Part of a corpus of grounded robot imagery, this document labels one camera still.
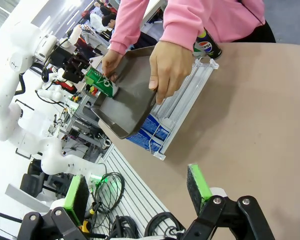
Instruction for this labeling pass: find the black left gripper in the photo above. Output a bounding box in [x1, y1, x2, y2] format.
[62, 53, 96, 87]

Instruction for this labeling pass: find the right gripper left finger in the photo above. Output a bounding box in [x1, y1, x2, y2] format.
[16, 174, 91, 240]

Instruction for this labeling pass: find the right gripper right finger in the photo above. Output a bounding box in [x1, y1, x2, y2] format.
[181, 163, 276, 240]

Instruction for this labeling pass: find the green Chilsung cider can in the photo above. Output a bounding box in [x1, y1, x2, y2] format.
[84, 66, 120, 99]

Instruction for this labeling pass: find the dark brown serving tray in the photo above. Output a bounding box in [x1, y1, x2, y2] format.
[90, 45, 164, 140]

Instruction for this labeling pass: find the person's right forearm pink sleeve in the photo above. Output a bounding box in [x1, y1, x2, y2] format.
[109, 0, 151, 55]

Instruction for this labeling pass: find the person's left forearm pink sleeve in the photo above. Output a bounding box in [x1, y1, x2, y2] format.
[159, 0, 209, 52]

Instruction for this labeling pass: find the seated person dark hair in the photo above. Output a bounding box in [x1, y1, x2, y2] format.
[100, 12, 118, 30]

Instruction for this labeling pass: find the person in pink hoodie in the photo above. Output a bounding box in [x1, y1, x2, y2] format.
[139, 0, 277, 44]

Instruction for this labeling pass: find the person's right hand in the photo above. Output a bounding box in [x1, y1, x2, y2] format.
[101, 49, 124, 83]

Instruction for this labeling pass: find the person's left hand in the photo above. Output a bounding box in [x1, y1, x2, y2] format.
[148, 40, 194, 105]

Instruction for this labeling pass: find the cluttered metal workbench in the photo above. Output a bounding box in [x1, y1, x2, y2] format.
[47, 94, 112, 165]

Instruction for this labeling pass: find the white plastic can dispenser rack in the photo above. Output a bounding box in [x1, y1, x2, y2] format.
[149, 57, 220, 161]

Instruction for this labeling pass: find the black Pepsi can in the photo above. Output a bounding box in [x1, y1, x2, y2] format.
[192, 28, 223, 61]

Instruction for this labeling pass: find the black coiled cable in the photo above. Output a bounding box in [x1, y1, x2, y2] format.
[93, 171, 126, 215]

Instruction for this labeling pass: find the black cable bundle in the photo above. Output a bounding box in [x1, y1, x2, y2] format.
[144, 211, 186, 239]
[108, 215, 142, 240]

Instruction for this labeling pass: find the grey slotted base plate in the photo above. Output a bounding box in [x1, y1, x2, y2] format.
[99, 144, 171, 237]

